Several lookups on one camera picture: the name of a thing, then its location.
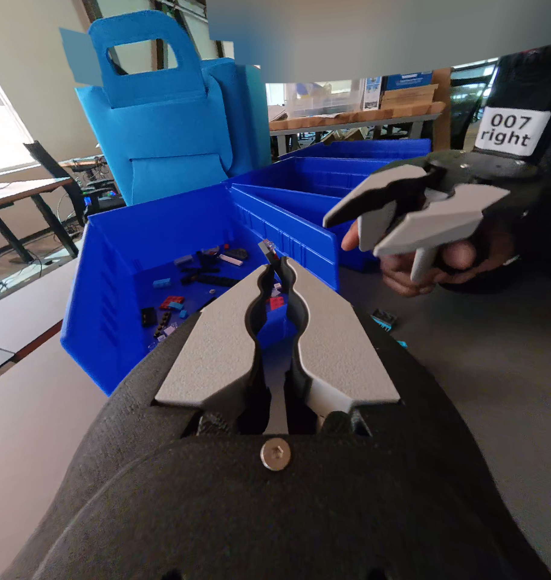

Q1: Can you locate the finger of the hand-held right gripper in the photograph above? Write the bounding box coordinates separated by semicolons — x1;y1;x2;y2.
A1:
323;163;434;253
373;183;512;282

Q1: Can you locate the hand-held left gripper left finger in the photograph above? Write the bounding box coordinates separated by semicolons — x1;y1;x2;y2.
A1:
154;264;274;408

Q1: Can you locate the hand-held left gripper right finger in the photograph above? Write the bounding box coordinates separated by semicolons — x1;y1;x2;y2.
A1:
280;257;401;429

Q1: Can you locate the red and teal brick assembly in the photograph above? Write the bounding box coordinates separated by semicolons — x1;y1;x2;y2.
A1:
257;239;287;277

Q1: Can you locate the person's right forearm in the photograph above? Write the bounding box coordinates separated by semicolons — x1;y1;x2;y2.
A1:
484;136;551;291

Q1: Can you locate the grey desk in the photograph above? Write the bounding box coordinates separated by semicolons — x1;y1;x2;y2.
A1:
0;258;551;572

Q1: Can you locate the person's right hand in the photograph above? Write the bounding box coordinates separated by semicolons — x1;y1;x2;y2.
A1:
341;217;516;298

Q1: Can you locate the blue plastic bin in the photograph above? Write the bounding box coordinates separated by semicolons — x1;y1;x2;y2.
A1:
277;138;432;164
60;183;339;397
223;156;394;272

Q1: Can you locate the black mesh office chair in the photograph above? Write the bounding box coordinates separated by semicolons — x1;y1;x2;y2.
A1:
450;63;500;150

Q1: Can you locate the cardboard sheet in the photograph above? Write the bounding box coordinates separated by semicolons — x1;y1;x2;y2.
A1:
432;68;453;152

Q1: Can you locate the wooden table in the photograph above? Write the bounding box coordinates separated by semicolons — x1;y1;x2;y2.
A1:
268;102;446;157

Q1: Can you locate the pile of loose toy bricks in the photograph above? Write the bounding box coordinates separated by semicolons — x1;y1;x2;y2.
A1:
139;245;287;350

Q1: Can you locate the wooden box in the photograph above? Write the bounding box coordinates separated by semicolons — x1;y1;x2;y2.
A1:
380;84;439;109

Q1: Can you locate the small printed card box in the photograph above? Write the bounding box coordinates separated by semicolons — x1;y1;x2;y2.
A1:
362;76;382;110

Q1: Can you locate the clear plastic drawer organiser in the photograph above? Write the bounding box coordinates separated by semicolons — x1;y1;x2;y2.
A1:
284;79;364;116

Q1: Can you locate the blue cardboard box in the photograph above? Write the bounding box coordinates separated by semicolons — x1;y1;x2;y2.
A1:
386;70;435;89

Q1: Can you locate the robot station table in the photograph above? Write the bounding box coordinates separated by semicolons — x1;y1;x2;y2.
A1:
0;176;80;264

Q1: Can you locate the window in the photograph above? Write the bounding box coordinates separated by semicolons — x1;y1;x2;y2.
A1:
0;61;36;177

